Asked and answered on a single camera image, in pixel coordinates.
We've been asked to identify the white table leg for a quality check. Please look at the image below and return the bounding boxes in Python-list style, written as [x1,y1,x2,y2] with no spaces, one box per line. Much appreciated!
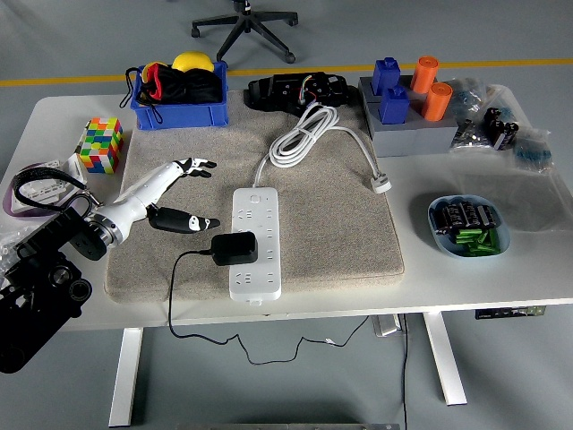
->
[108,327,144,427]
[423,312,468,408]

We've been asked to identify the light blue dish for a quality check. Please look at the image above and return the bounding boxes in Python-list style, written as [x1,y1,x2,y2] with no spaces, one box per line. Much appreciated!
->
[427,193,511,260]

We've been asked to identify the large clear plastic bag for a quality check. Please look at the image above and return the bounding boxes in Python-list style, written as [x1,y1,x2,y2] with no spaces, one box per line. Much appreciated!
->
[454,84,573,234]

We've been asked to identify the white power strip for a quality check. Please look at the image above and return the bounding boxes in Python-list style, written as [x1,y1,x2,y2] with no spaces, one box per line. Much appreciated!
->
[228,186,283,306]

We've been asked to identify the bag of blue components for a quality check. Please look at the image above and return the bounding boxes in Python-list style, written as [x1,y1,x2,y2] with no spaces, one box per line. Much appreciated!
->
[447,76,488,120]
[509,127,555,175]

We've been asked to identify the bag of black capacitors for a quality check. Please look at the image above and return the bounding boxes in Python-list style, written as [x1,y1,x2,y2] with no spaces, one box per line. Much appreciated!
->
[481,84,524,152]

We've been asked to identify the blue block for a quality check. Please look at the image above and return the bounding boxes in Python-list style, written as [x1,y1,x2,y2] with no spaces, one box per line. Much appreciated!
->
[372,56,402,96]
[378,85,411,125]

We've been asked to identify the pile of black capacitors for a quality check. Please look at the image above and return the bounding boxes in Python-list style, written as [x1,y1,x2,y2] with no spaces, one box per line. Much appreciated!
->
[432,200,500,237]

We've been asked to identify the black drawstring pouch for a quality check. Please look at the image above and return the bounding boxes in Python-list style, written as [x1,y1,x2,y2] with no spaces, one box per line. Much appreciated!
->
[118,61,225,125]

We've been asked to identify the yellow ball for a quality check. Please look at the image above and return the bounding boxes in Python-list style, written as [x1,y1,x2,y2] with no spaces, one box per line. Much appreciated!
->
[172,51,215,73]

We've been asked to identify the grey block base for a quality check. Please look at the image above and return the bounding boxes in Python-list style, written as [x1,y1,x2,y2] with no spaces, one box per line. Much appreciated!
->
[357,74,460,159]

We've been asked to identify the black hanging cable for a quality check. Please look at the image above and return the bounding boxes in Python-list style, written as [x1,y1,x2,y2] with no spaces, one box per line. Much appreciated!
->
[400,313,411,430]

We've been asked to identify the white power strip cord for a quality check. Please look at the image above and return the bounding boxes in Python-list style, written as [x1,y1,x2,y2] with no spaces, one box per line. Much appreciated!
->
[252,101,393,194]

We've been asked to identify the white socket frame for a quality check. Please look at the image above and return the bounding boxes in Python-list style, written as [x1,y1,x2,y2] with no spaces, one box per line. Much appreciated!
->
[66,154,89,185]

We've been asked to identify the black plug adapter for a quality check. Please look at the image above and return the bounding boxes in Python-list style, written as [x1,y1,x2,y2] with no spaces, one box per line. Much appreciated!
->
[210,231,260,267]

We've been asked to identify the blue plastic bin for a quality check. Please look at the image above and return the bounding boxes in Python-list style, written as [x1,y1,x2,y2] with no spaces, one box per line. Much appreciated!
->
[129,61,230,132]

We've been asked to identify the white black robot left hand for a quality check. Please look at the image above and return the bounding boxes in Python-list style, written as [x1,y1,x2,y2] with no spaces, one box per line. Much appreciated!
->
[100,156,221,244]

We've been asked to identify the black electronic device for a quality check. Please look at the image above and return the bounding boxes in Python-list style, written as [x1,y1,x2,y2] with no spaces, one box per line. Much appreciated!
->
[244,71,357,118]

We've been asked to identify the black office chair base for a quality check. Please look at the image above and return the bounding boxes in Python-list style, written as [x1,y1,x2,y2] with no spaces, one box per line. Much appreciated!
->
[190,0,299,65]

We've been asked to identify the bag of small dark parts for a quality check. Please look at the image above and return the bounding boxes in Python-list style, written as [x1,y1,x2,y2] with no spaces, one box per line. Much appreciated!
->
[449,116,489,152]

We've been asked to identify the metal bracket under table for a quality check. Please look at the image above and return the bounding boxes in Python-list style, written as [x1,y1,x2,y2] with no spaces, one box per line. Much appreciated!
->
[371,314,406,337]

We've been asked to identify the colourful puzzle cube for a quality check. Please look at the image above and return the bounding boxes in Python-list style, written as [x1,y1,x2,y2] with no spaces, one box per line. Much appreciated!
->
[74,116,124,175]

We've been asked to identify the grey-brown fabric mat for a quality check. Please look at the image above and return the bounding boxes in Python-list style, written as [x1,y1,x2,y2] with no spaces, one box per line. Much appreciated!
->
[103,89,406,305]

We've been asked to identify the orange cylinder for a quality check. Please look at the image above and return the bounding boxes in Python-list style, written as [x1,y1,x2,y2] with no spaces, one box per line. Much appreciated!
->
[409,55,440,94]
[420,82,454,123]

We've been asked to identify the pile of green parts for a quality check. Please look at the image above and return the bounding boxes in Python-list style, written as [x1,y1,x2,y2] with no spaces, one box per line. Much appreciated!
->
[454,228,501,257]

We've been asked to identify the black table control panel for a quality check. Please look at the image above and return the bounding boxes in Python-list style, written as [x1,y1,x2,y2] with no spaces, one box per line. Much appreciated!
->
[475,305,548,321]

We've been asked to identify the thin black adapter cord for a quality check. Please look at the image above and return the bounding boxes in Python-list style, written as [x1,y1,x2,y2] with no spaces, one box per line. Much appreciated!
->
[167,248,372,366]

